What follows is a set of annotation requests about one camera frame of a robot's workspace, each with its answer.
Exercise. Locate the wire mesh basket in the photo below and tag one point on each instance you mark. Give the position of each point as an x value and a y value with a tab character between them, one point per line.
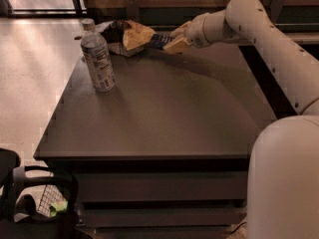
50	195

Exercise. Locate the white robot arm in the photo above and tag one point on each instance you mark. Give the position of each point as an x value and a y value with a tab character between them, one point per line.
283	174

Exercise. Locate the crumpled brown chip bag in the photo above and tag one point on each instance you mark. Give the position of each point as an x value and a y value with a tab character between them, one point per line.
125	37

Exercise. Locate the black office chair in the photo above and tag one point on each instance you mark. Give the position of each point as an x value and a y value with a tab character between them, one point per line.
22	188

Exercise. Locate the grey metal wall bracket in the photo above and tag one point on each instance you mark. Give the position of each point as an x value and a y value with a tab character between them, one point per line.
132	10
274	9

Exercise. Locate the dark grey drawer cabinet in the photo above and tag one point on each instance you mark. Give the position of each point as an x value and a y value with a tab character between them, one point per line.
165	153

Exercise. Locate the dark blue rxbar wrapper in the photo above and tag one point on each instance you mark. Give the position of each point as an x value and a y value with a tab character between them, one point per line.
158	41

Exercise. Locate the clear plastic water bottle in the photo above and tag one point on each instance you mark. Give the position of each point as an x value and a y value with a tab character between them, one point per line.
97	57

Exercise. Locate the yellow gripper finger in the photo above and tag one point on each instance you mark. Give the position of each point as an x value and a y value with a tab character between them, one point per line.
180	30
178	45

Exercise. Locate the green crumpled wrapper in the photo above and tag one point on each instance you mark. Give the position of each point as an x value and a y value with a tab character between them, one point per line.
58	207

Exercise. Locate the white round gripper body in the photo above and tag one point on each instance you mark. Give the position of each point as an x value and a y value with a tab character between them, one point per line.
196	34

